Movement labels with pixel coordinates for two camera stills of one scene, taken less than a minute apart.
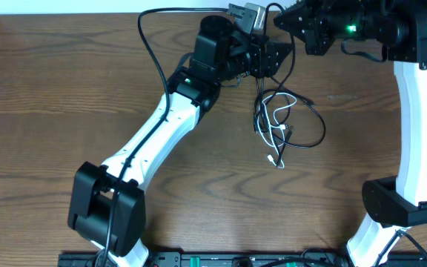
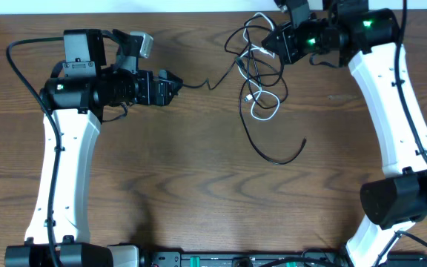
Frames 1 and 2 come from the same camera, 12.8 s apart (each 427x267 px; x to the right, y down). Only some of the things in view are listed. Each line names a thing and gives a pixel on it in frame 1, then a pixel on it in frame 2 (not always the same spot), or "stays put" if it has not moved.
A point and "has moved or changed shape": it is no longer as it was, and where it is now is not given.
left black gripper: (269, 67) -> (164, 95)
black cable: (284, 117) has moved or changed shape
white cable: (270, 130) has moved or changed shape
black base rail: (231, 259) stays put
